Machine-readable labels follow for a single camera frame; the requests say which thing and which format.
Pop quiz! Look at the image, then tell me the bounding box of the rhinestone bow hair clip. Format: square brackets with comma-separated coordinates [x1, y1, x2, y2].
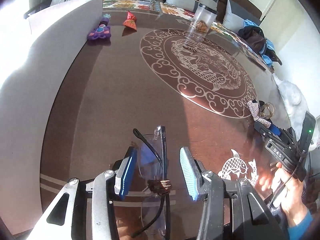
[247, 99, 275, 128]

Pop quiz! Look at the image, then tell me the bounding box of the purple toy wand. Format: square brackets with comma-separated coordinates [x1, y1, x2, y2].
[87, 14, 111, 41]

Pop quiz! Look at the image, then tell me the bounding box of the red foil pouch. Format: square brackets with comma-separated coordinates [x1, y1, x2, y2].
[123, 11, 137, 30]

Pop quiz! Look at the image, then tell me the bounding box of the white cardboard sorting box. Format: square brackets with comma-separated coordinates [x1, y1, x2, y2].
[1, 0, 103, 234]

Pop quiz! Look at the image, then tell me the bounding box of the person right hand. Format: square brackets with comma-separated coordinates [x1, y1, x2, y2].
[271, 162, 308, 227]

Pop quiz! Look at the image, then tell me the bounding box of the white cat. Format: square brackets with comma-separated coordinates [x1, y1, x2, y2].
[272, 73, 309, 140]

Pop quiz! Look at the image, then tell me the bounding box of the grey cushion far right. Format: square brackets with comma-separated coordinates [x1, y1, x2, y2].
[222, 0, 261, 34]

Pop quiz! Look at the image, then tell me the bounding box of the clear plastic jar black lid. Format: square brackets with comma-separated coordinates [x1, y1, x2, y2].
[190, 3, 218, 33]

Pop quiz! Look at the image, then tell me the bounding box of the brown sofa with floral cover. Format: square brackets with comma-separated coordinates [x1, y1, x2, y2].
[23, 0, 276, 71]

